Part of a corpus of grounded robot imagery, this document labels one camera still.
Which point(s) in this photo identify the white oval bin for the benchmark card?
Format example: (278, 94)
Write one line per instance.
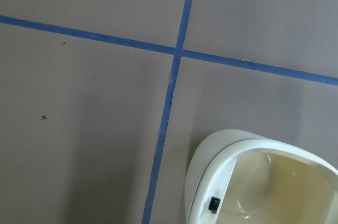
(239, 177)

